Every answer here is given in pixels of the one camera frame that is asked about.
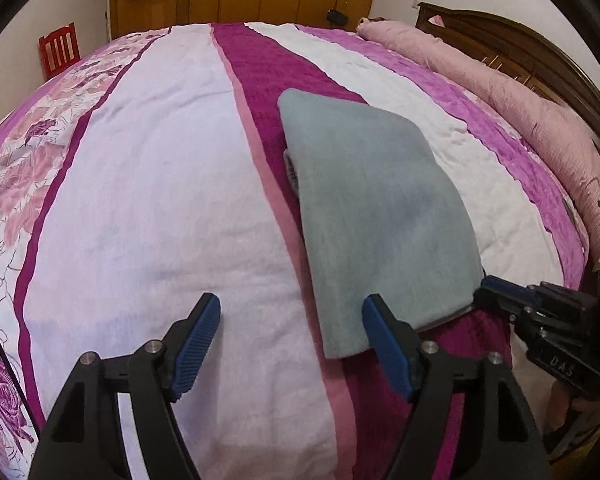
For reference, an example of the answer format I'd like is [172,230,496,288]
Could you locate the grey fleece pants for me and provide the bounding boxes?
[277,88,486,360]

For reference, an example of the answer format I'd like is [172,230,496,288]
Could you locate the person's right hand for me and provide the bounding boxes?
[545,382,600,441]

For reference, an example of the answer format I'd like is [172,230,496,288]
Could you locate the long pink bolster pillow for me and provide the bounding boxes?
[356,16,600,241]

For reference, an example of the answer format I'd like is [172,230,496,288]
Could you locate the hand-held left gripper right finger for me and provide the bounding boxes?
[361,294,551,480]

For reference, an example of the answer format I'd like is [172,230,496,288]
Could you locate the red wooden chair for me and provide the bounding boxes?
[38,22,79,79]

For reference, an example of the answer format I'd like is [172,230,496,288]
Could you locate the purple floral printed blanket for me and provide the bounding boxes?
[0,21,591,480]

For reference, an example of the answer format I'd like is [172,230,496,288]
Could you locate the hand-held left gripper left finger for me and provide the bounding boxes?
[27,292,222,480]

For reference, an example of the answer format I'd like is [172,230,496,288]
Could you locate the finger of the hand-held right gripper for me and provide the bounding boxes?
[472,289,523,319]
[480,274,537,303]

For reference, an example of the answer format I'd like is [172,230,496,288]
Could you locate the dark wooden headboard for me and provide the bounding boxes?
[415,1,600,181]

